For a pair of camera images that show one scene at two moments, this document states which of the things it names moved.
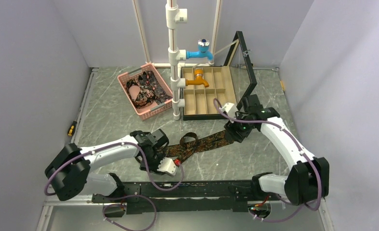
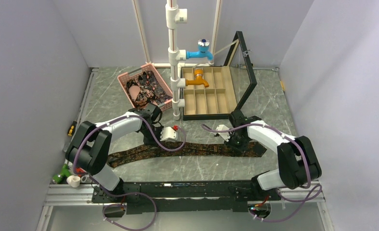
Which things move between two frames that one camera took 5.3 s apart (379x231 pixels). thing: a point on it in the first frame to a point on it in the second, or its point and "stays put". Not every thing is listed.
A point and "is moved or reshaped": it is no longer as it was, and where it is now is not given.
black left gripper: (153, 169) to (155, 141)
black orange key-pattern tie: (189, 145) is moved or reshaped
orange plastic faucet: (199, 80) stays put
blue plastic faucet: (203, 52) stays put
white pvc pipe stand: (174, 17) stays put
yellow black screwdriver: (71, 128) stays put
